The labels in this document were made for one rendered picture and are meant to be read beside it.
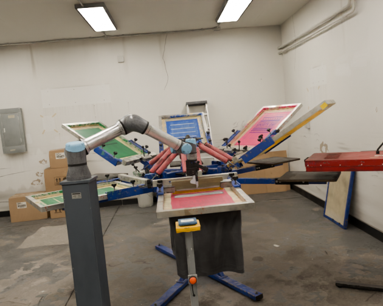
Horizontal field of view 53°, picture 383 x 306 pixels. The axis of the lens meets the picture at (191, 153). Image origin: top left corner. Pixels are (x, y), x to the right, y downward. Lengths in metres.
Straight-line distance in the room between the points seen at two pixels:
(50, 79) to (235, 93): 3.29
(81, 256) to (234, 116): 4.99
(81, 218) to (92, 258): 0.26
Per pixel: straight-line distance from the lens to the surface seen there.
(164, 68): 6.96
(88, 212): 2.43
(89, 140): 2.58
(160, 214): 2.25
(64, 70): 7.19
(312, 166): 3.08
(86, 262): 2.54
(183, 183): 2.82
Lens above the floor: 1.54
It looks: 6 degrees down
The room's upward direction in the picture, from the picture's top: 5 degrees counter-clockwise
